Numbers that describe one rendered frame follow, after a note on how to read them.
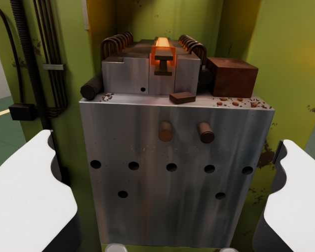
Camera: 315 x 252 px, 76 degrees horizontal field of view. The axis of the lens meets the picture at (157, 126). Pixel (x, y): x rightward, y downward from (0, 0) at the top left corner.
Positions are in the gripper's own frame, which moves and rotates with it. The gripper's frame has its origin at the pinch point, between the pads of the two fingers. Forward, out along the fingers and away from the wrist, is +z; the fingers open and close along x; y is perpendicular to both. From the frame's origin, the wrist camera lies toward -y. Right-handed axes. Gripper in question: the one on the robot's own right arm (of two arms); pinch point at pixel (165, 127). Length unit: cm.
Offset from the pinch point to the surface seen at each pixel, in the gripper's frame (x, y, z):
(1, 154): -131, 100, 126
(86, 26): -19.1, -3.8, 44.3
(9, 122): -162, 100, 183
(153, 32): -3, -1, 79
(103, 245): -15, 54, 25
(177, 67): 3.1, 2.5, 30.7
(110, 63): -10.5, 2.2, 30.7
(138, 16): -10, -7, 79
